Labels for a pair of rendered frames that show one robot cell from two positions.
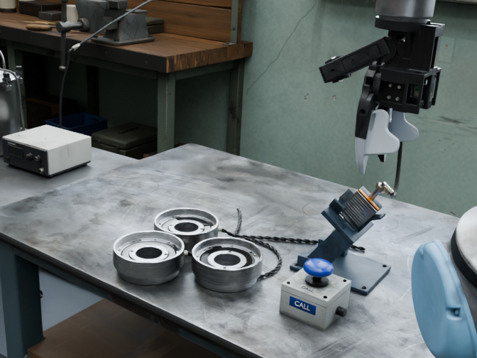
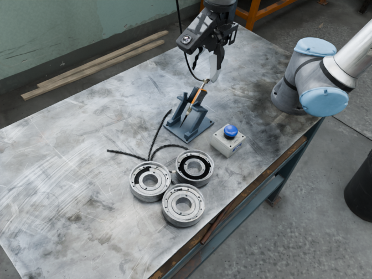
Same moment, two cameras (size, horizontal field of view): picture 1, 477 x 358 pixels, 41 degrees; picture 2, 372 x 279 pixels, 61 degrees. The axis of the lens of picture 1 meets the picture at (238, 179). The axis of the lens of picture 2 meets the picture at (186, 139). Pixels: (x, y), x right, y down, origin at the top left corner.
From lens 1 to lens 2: 101 cm
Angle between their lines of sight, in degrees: 72
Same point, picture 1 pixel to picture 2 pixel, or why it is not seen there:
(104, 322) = not seen: hidden behind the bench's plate
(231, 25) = not seen: outside the picture
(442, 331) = (339, 109)
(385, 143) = (224, 63)
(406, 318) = (232, 117)
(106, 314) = not seen: hidden behind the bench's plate
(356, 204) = (200, 96)
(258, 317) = (232, 168)
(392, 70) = (227, 30)
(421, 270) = (323, 99)
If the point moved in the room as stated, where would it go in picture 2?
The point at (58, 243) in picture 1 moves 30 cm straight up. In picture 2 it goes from (138, 265) to (135, 195)
